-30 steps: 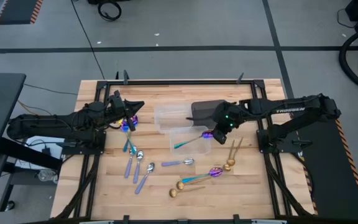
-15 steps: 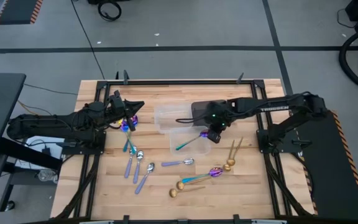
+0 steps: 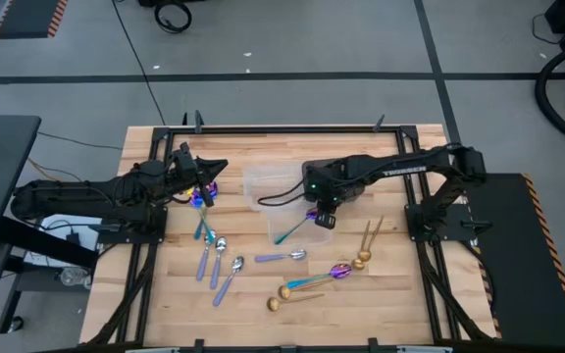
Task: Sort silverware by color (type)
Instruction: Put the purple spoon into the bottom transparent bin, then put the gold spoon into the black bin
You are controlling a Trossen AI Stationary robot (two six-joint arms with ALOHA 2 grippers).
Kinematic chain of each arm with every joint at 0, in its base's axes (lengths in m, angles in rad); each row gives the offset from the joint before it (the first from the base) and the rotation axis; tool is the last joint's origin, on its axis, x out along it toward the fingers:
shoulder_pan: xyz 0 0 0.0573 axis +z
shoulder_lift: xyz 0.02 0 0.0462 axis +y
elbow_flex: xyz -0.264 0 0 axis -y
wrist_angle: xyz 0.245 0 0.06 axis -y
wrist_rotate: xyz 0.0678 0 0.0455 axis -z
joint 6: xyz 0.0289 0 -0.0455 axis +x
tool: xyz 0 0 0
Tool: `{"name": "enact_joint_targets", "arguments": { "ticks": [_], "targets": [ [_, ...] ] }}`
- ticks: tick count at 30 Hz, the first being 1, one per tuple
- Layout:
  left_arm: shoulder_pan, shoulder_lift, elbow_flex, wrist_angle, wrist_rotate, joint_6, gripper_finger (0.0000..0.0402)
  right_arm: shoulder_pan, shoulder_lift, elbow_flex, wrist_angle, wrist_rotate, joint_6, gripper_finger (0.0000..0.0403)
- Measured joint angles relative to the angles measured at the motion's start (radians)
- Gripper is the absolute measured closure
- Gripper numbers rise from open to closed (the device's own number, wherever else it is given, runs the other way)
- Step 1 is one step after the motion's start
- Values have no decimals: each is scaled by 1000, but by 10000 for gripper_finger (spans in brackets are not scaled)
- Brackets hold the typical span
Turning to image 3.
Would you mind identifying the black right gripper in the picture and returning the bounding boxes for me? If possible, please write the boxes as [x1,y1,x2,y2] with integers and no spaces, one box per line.
[310,161,360,230]

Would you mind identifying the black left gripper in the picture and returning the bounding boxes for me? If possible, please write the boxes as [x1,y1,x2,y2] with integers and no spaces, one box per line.
[164,157,229,208]

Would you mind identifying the gold spoon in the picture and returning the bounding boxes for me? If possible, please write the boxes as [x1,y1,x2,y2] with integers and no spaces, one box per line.
[278,277,336,301]
[266,292,326,313]
[351,220,372,272]
[359,215,385,263]

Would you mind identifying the white sheet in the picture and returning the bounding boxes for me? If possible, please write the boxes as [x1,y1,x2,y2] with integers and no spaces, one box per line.
[22,213,105,269]

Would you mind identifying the clear glass jar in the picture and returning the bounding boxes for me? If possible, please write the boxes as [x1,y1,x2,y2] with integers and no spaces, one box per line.
[58,267,92,290]

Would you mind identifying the black platform hazard stripes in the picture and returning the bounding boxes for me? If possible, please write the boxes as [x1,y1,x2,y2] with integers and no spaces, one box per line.
[463,172,565,349]

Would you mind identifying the black mat orange stripes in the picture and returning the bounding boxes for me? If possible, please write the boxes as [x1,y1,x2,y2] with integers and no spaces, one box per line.
[0,0,70,40]

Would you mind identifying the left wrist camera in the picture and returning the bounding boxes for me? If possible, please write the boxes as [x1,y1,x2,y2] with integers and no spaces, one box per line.
[171,141,199,174]

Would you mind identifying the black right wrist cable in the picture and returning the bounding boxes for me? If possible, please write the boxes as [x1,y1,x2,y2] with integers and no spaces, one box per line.
[257,179,309,208]

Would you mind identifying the black aluminium table frame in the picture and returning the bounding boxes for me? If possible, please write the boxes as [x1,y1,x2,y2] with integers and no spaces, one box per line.
[85,111,497,353]

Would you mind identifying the thin black floor cable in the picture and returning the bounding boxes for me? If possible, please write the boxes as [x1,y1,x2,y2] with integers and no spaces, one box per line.
[36,129,125,151]

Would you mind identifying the long black floor cable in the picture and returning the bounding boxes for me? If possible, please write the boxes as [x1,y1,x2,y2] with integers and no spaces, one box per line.
[111,0,167,126]

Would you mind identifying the coiled black cable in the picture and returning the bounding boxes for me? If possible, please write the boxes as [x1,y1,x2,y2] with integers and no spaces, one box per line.
[152,1,194,35]

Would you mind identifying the yellow floor cable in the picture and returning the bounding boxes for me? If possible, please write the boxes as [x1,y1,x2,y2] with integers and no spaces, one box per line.
[26,156,71,183]

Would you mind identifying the thick black hose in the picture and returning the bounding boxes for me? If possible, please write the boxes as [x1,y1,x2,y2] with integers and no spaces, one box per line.
[534,39,565,152]

